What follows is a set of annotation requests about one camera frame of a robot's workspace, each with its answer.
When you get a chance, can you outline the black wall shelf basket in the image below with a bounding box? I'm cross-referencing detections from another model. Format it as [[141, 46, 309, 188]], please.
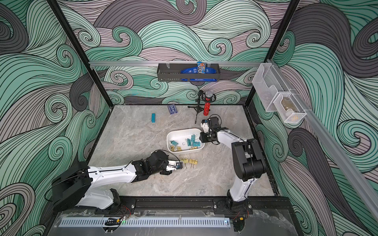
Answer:
[[157, 63, 221, 82]]

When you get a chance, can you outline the red glitter microphone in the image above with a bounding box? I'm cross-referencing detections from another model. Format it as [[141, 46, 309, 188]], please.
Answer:
[[203, 90, 214, 116]]

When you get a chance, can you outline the aluminium wall rail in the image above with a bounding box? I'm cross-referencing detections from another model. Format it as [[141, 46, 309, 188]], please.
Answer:
[[89, 60, 262, 67], [267, 59, 378, 220]]

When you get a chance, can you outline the white plastic storage box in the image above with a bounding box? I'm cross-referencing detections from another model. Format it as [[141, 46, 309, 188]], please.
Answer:
[[166, 128, 205, 154]]

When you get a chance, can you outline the clear plastic wall bin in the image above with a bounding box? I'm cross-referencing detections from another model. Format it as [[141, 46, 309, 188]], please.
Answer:
[[253, 63, 289, 112]]

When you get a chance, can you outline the blue card box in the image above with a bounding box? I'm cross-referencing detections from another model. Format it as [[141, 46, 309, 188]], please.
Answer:
[[168, 104, 178, 115]]

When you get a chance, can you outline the right aluminium wall rail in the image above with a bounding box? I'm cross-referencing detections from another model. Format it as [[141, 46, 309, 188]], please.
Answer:
[[267, 59, 378, 220]]

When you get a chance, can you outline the yellow binder clip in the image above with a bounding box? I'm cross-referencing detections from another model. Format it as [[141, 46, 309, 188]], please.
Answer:
[[181, 158, 189, 169], [189, 159, 198, 169]]

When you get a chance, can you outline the black left corner post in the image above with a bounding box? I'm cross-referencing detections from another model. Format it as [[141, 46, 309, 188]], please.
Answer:
[[47, 0, 114, 109]]

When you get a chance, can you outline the blue package in shelf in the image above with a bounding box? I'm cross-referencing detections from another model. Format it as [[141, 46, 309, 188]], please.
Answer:
[[181, 67, 217, 82]]

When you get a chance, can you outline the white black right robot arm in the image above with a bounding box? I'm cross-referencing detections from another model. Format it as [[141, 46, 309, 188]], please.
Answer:
[[199, 117, 267, 211]]

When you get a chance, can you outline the teal binder clip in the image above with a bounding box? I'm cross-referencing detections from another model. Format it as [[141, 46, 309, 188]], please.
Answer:
[[170, 140, 179, 151], [186, 134, 201, 149]]

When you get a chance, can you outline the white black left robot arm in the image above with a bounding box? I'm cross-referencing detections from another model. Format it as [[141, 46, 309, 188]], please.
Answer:
[[51, 149, 183, 212]]

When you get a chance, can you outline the black corner frame post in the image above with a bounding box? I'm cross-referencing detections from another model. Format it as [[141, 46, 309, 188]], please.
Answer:
[[243, 0, 301, 107]]

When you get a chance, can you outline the small clear wall bin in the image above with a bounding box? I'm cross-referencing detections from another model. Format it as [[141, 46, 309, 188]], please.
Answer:
[[273, 92, 306, 124]]

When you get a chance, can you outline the black microphone tripod stand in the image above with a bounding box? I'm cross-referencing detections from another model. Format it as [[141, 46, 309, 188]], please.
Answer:
[[188, 90, 205, 124]]

